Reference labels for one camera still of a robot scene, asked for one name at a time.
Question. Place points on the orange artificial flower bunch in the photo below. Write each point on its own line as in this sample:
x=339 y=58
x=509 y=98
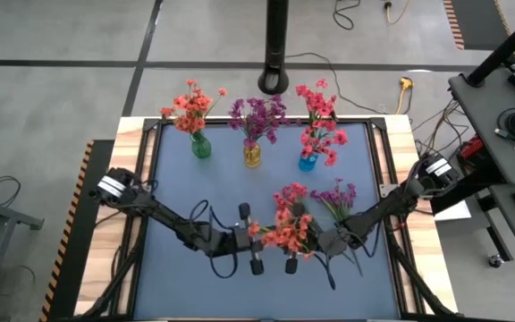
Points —
x=185 y=123
x=289 y=232
x=197 y=100

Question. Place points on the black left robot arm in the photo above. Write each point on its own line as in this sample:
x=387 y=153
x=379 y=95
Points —
x=163 y=214

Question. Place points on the black stand post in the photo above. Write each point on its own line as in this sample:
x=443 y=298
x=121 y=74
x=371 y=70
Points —
x=503 y=49

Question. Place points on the black hazard-striped floor mat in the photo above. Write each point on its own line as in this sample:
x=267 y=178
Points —
x=476 y=22

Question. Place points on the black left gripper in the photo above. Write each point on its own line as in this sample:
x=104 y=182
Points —
x=244 y=239

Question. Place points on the green glass vase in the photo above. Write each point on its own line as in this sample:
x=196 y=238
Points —
x=201 y=147

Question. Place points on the yellow glass vase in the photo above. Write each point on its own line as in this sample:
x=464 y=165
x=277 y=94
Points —
x=252 y=156

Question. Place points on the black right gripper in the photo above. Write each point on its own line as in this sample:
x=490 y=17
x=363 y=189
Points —
x=333 y=241

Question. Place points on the blue table mat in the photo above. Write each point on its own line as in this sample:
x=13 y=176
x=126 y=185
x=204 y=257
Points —
x=262 y=295

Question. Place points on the purple artificial flower bunch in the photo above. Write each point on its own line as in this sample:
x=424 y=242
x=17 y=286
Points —
x=338 y=199
x=257 y=116

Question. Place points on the black mat with striped edge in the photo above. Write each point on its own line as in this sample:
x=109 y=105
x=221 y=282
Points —
x=74 y=250

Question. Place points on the black aluminium table frame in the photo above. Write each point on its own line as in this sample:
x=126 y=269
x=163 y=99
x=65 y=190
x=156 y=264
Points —
x=150 y=134

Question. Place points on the black side desk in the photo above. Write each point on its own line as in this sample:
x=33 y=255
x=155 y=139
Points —
x=499 y=152

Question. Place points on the blue glass vase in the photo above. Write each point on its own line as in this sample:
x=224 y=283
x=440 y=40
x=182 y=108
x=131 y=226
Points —
x=307 y=163

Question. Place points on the red power strip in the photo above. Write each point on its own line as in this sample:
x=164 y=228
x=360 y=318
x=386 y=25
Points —
x=471 y=146

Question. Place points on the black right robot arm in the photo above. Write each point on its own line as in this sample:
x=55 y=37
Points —
x=396 y=201

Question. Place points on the white paper sheet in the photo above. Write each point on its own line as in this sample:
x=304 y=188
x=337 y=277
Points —
x=452 y=210

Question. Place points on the black caster wheel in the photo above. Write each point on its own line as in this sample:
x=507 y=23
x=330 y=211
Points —
x=495 y=260

